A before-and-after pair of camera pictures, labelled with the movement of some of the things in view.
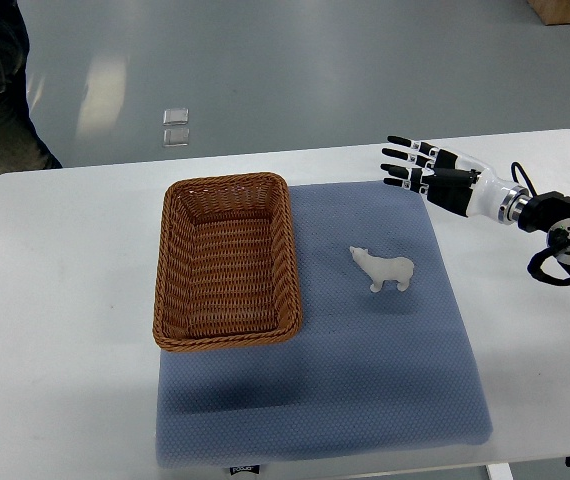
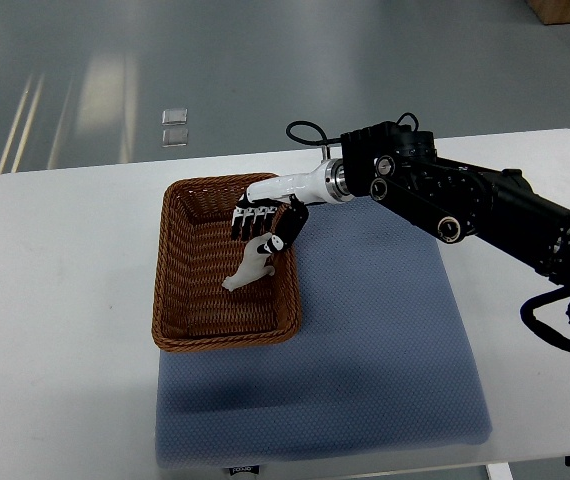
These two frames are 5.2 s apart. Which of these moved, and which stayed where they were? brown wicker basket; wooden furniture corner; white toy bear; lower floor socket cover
Moved: white toy bear
Stayed: brown wicker basket; lower floor socket cover; wooden furniture corner
